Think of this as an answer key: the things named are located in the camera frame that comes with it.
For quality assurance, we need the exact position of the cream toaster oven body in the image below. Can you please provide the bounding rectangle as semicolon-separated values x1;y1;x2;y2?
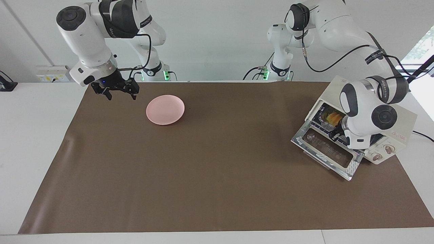
305;75;418;165

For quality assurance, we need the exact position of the white wall socket box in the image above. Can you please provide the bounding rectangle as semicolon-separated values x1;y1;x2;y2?
36;65;73;83

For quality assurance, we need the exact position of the glass oven door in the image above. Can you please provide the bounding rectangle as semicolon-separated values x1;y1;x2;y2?
291;119;365;182

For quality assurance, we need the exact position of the brown table mat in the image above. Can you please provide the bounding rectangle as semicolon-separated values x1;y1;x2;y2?
18;81;434;235

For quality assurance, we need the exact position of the pink round plate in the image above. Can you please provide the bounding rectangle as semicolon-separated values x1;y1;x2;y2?
146;95;185;125

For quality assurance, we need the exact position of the black pole stand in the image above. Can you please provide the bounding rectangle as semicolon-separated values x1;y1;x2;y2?
394;54;434;93

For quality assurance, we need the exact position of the aluminium foil tray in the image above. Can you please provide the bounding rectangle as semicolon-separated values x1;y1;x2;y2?
317;105;343;131

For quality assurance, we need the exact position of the black desk clamp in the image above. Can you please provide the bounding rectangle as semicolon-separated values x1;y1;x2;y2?
0;70;18;92

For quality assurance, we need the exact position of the black oven power cord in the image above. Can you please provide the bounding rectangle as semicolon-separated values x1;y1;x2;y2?
412;130;434;143

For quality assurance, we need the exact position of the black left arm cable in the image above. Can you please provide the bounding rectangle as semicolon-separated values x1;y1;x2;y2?
300;37;413;82

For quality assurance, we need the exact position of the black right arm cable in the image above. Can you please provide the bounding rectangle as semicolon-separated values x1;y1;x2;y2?
117;33;152;72

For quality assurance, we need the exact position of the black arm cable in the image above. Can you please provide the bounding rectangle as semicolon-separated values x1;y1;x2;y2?
117;33;152;72
300;37;413;82

